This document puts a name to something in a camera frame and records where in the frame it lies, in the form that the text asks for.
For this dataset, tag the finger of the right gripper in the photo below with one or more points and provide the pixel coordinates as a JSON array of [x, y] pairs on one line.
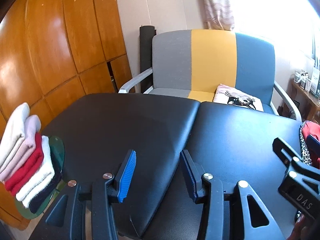
[[290, 158], [312, 143]]

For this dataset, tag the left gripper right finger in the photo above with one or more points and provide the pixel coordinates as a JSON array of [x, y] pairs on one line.
[[249, 216]]

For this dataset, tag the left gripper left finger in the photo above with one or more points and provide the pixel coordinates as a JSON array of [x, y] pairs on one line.
[[126, 174]]

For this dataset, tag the red knit sweater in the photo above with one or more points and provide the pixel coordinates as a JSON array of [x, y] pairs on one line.
[[310, 133]]

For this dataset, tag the person's right hand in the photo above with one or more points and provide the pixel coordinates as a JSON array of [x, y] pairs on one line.
[[305, 229]]

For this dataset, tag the dark navy folded garment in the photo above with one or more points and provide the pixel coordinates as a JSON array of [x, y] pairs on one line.
[[37, 201]]

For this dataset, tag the wooden side shelf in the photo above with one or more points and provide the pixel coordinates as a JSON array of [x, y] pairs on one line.
[[307, 104]]

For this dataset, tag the clutter on shelf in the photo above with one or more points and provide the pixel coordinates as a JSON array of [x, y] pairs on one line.
[[307, 73]]

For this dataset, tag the red folded sweater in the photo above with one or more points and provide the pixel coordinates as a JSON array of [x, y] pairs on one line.
[[27, 170]]

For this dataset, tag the green glass side table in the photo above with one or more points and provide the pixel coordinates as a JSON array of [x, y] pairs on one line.
[[57, 152]]

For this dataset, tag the pink printed cushion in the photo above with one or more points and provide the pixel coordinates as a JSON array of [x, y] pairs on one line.
[[232, 96]]

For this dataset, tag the pink folded sweater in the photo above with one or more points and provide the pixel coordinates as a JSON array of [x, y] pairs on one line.
[[32, 125]]

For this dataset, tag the grey yellow blue armchair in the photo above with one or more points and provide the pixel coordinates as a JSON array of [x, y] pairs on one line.
[[192, 63]]

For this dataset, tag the patterned beige curtain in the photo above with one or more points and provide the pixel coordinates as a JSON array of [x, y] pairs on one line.
[[219, 14]]

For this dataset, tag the wooden wardrobe doors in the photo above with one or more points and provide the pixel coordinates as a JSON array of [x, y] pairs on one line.
[[54, 52]]

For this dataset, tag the black rolled mat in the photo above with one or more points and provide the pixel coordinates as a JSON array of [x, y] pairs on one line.
[[146, 34]]

